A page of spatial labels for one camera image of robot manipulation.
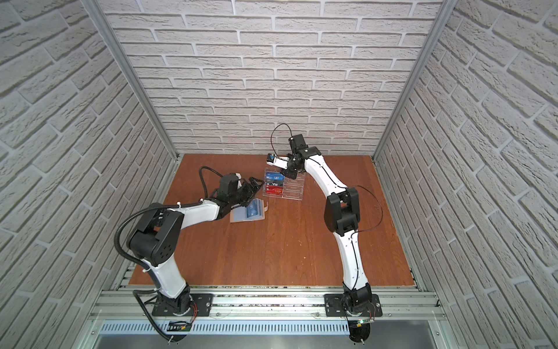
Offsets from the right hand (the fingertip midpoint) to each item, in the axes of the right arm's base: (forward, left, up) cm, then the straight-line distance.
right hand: (289, 167), depth 98 cm
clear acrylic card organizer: (-5, -2, -10) cm, 12 cm away
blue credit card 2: (-1, +7, -5) cm, 9 cm away
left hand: (-9, +11, -1) cm, 14 cm away
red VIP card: (-5, +8, -11) cm, 14 cm away
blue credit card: (-16, +18, -10) cm, 26 cm away
